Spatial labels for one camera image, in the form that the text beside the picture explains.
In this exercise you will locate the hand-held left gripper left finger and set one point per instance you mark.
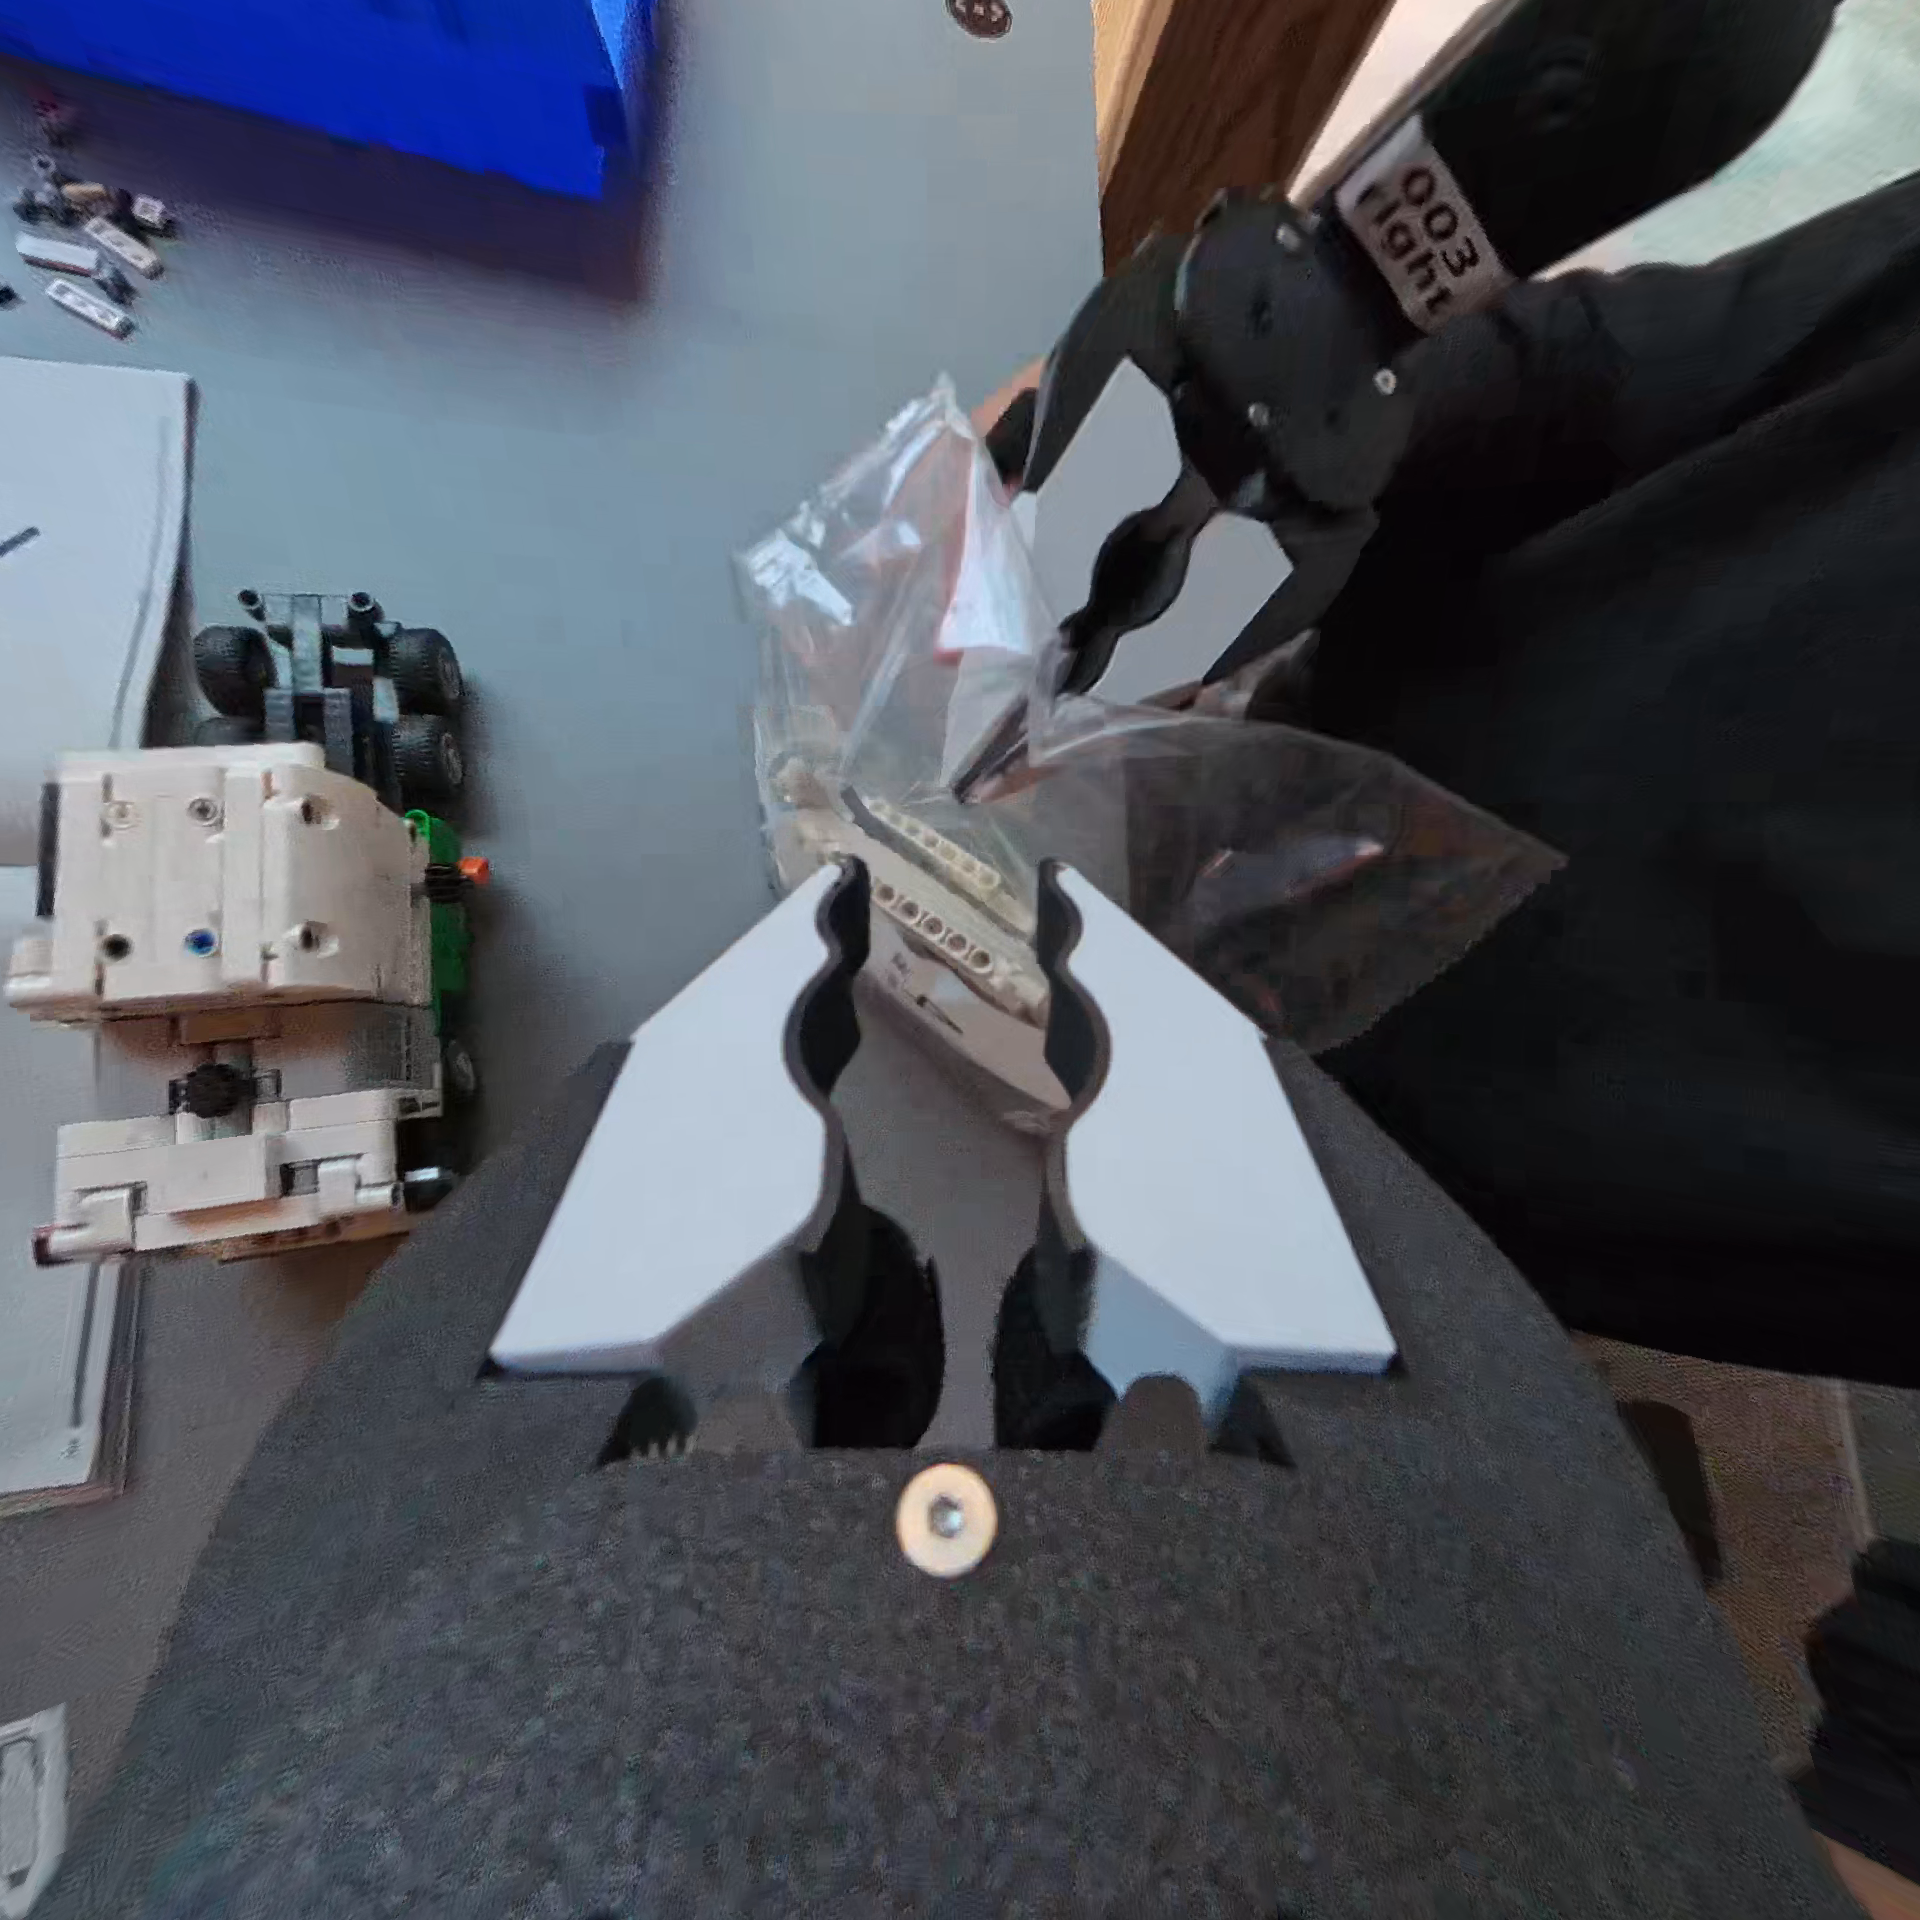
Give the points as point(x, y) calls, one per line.
point(675, 1171)

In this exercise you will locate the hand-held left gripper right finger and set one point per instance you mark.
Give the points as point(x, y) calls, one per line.
point(1200, 1171)

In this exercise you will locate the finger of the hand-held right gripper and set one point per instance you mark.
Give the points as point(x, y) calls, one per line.
point(1230, 592)
point(1119, 451)

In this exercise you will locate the clear plastic bag of lego pieces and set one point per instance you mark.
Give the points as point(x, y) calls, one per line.
point(900, 660)

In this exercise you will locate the person's right forearm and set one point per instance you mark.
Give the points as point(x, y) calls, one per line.
point(1725, 331)

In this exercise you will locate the white lego truck model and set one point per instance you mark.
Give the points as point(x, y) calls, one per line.
point(224, 871)

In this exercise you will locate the pile of small lego pieces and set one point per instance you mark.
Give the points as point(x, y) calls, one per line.
point(91, 248)

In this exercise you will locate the small dark round object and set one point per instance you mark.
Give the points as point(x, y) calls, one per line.
point(979, 15)

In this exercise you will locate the blue plastic bin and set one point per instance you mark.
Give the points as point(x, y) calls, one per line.
point(374, 74)

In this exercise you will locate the white instruction booklet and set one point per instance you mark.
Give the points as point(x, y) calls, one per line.
point(75, 524)

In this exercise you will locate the wooden post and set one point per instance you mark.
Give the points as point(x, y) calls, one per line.
point(1200, 104)

